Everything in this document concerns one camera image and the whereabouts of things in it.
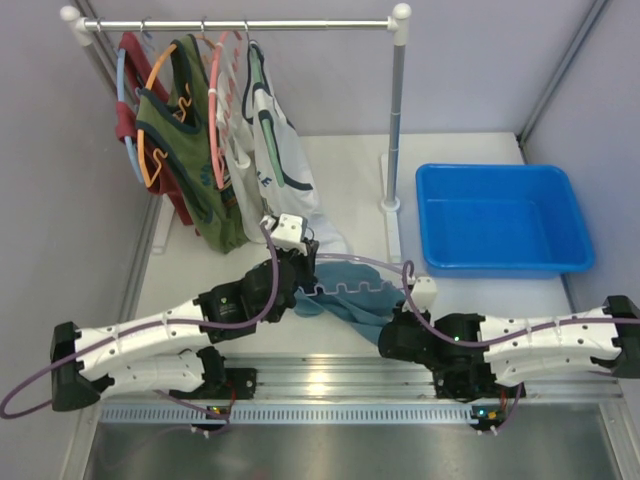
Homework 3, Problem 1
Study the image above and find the teal tank top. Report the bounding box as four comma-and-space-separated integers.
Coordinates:
294, 288, 405, 345

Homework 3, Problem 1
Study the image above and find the lavender plastic hanger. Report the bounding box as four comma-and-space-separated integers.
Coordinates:
299, 253, 403, 297

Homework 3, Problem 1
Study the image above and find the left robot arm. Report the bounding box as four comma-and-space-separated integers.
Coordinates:
50, 239, 319, 412

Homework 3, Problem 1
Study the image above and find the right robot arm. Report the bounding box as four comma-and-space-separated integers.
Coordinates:
378, 295, 639, 402

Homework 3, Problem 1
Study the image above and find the white navy-trimmed tank top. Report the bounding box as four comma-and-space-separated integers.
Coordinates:
242, 40, 349, 253

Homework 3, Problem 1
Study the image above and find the white shirt on pink hanger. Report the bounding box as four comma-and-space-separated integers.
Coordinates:
216, 33, 264, 243

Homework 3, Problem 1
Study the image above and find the green tank top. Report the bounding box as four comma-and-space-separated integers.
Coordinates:
136, 34, 248, 254

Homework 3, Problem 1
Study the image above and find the orange hanger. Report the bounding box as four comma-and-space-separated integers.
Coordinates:
135, 42, 180, 190

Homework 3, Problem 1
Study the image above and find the pink hanger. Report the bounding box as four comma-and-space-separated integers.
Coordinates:
208, 31, 229, 190

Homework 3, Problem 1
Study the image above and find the mint green hanger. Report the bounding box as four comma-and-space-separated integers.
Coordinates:
248, 41, 285, 187

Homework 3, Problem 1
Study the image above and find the red tank top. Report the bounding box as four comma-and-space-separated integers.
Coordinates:
115, 32, 193, 226

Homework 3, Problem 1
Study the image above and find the light blue hanger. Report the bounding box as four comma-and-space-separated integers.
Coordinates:
116, 48, 143, 183

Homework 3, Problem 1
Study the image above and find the blue plastic bin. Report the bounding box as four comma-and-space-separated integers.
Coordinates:
415, 164, 595, 279

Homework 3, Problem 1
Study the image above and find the white clothes rack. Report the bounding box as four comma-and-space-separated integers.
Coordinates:
60, 3, 411, 263

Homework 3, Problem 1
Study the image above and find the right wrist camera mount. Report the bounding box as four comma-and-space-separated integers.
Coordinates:
408, 276, 438, 313

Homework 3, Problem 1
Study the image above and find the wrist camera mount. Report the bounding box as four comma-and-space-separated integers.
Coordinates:
261, 213, 308, 255
408, 276, 438, 313

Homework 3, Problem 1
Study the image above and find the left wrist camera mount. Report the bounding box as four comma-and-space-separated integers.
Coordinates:
261, 213, 308, 255

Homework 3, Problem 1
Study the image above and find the slotted cable duct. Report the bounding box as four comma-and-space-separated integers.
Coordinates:
100, 404, 497, 425

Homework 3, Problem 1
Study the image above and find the aluminium mounting rail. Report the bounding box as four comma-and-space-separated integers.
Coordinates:
224, 353, 622, 403

